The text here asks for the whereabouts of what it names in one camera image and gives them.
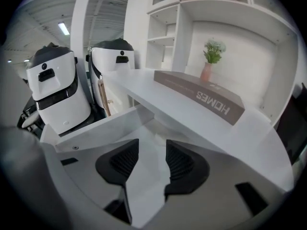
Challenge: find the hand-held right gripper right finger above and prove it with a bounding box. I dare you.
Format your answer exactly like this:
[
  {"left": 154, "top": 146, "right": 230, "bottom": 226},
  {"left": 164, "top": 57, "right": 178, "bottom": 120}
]
[{"left": 164, "top": 138, "right": 295, "bottom": 230}]

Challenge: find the white and black robot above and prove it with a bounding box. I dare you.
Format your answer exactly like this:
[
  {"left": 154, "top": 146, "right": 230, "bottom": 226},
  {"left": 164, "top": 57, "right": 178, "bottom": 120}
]
[
  {"left": 86, "top": 38, "right": 135, "bottom": 111},
  {"left": 24, "top": 42, "right": 94, "bottom": 136}
]

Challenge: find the grey chair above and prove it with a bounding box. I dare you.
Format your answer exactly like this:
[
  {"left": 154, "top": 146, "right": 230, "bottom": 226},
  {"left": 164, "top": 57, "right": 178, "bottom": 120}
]
[{"left": 16, "top": 96, "right": 47, "bottom": 137}]

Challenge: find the ceiling light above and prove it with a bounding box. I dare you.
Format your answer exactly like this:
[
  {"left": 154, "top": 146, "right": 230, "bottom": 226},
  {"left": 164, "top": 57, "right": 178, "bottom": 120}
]
[{"left": 57, "top": 21, "right": 71, "bottom": 36}]

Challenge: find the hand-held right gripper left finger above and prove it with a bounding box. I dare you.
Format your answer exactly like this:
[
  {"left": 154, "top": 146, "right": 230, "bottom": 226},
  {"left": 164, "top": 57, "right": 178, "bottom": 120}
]
[{"left": 42, "top": 138, "right": 140, "bottom": 226}]

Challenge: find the white desk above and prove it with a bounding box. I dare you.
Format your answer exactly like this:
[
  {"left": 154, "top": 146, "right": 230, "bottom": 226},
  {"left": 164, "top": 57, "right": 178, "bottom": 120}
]
[{"left": 103, "top": 68, "right": 295, "bottom": 191}]

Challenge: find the pink vase with plant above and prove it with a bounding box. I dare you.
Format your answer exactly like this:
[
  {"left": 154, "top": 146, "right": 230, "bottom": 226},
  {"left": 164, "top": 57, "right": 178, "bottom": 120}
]
[{"left": 200, "top": 39, "right": 227, "bottom": 82}]

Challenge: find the white desk shelf unit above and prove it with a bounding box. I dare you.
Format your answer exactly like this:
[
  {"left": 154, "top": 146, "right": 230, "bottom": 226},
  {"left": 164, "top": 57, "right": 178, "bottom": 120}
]
[{"left": 123, "top": 0, "right": 302, "bottom": 129}]

